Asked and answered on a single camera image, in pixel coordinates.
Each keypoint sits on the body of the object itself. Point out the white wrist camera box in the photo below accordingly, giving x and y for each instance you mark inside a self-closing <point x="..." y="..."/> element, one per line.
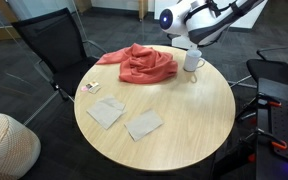
<point x="182" y="42"/>

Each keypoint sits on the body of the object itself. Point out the black breadboard robot table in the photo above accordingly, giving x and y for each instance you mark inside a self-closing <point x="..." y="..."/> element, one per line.
<point x="280" y="126"/>

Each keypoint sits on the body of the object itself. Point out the orange black clamp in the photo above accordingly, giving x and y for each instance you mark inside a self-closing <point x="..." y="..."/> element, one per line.
<point x="270" y="101"/>
<point x="274" y="141"/>

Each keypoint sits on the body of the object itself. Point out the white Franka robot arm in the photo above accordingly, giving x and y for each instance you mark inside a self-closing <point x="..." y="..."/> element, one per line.
<point x="204" y="20"/>

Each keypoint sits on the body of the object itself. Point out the folded brown paper napkin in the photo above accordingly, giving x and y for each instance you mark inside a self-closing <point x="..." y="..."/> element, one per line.
<point x="105" y="111"/>

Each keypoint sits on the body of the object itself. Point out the beige knitted pouf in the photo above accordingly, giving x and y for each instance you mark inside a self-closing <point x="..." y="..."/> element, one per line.
<point x="10" y="150"/>

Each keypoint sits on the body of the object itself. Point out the black armrest office chair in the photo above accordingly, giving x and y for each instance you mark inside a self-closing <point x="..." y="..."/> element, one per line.
<point x="274" y="70"/>

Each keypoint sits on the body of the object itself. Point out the small card packets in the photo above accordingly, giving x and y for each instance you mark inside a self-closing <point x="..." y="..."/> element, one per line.
<point x="92" y="86"/>

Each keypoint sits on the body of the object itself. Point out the orange cloth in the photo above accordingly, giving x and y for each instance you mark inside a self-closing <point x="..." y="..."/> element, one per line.
<point x="144" y="65"/>

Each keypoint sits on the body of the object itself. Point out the wooden post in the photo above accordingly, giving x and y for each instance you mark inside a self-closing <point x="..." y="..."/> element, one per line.
<point x="143" y="8"/>

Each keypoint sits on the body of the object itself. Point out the white ceramic mug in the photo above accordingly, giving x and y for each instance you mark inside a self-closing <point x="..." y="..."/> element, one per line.
<point x="192" y="60"/>

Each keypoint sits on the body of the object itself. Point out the flat brown paper napkin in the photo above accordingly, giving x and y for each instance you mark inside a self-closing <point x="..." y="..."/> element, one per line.
<point x="144" y="125"/>

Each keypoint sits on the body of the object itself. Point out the black mesh office chair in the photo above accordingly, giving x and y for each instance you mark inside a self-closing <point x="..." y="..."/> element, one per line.
<point x="54" y="43"/>

